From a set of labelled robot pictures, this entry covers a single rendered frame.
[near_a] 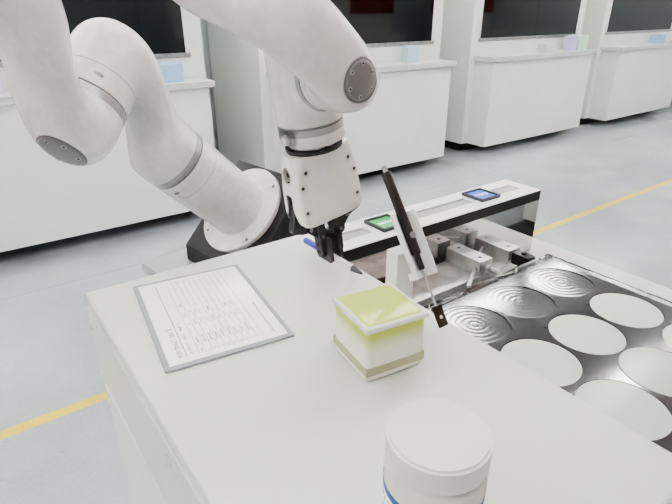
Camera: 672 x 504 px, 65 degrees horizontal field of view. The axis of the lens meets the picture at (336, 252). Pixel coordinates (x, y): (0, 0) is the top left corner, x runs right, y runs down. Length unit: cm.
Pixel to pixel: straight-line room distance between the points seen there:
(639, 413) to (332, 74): 50
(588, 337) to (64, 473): 160
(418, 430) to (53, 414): 191
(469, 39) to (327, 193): 470
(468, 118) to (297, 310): 487
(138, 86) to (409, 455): 71
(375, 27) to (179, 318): 398
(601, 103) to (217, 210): 649
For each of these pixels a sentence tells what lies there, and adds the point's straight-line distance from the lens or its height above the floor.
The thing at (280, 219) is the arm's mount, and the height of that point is 95.
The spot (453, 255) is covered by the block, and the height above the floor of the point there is 90.
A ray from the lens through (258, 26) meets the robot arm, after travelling 55.
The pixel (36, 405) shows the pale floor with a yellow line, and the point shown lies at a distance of 227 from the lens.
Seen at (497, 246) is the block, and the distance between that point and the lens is 103.
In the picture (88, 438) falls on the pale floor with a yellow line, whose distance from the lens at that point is 205.
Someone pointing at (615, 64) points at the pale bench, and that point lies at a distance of 713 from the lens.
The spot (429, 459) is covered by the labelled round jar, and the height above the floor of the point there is 106.
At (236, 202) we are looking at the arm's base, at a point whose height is 98.
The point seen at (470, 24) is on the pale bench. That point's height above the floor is 117.
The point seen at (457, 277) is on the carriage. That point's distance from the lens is 95.
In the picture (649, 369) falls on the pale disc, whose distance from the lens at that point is 78.
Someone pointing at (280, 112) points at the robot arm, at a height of 120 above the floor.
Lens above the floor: 131
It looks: 25 degrees down
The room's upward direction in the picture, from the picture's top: straight up
